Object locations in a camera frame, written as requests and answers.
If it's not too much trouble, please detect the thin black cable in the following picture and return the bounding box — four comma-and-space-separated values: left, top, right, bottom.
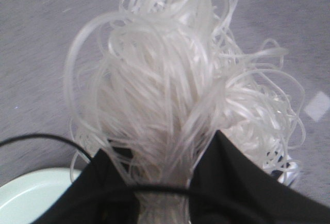
0, 133, 190, 196

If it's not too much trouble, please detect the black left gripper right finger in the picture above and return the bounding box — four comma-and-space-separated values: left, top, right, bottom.
190, 131, 329, 223

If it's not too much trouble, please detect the light green plate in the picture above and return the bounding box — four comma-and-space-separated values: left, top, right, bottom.
1, 168, 81, 223

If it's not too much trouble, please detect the white vermicelli noodle bundle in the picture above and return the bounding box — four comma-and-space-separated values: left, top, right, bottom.
63, 0, 306, 224

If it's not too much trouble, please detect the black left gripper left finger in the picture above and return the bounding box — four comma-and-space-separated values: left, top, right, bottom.
33, 150, 139, 223

